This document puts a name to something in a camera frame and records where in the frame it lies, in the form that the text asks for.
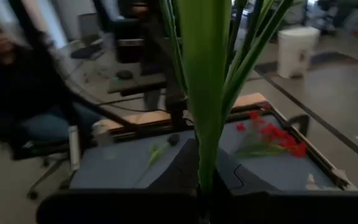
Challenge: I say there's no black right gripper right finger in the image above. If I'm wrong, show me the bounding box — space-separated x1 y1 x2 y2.
213 148 280 195

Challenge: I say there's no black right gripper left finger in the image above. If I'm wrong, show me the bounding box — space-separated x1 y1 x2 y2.
147 138 200 192

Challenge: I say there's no yellow artificial tulip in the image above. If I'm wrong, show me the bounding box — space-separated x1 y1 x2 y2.
158 0 295 200
134 141 171 187

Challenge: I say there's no red artificial flower bunch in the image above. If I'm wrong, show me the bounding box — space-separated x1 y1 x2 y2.
233 105 309 159

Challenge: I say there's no blue-grey table mat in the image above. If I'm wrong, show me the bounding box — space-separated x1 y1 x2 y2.
70 113 337 190

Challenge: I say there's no dark grey desk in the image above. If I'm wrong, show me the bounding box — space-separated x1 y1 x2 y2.
107 72 168 97

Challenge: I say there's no white waste bin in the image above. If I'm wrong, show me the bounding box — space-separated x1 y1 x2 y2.
277 26 321 79

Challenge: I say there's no black office chair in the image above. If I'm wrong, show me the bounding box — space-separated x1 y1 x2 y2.
0 118 77 200
70 12 109 62

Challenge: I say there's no person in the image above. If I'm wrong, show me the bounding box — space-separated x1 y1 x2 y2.
0 15 105 147

